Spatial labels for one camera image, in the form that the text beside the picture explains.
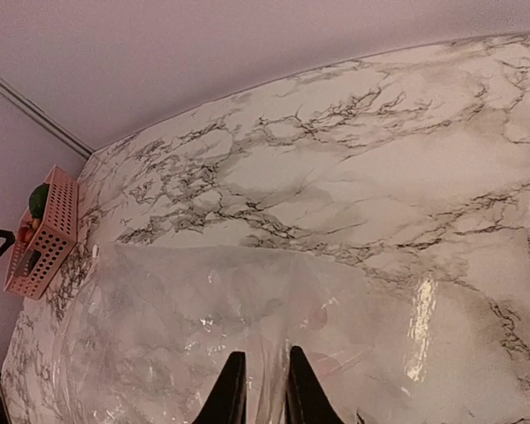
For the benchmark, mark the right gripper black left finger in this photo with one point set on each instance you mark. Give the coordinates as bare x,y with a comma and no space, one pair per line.
226,402

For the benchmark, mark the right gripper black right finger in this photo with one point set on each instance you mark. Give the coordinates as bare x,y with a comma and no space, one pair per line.
305,400

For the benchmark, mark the green fake leafy vegetable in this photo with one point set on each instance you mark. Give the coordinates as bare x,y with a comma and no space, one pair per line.
37,201

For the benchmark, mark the clear zip top bag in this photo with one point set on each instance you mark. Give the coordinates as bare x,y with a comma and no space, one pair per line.
151,328

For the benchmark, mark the pink plastic basket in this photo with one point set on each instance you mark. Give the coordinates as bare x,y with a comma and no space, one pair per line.
32,266

